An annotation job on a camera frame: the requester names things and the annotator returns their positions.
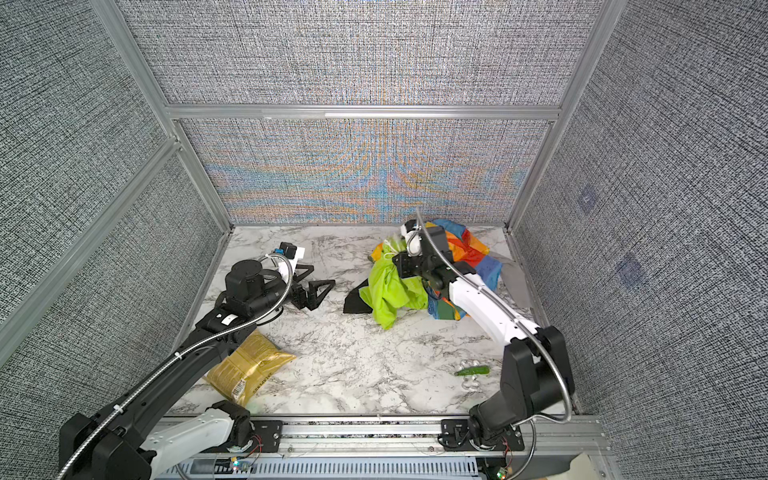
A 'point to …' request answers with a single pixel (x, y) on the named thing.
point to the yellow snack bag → (243, 373)
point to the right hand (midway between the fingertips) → (396, 258)
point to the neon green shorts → (387, 293)
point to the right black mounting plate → (456, 437)
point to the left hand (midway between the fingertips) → (319, 272)
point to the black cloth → (353, 302)
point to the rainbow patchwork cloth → (469, 253)
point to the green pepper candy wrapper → (476, 370)
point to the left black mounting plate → (269, 434)
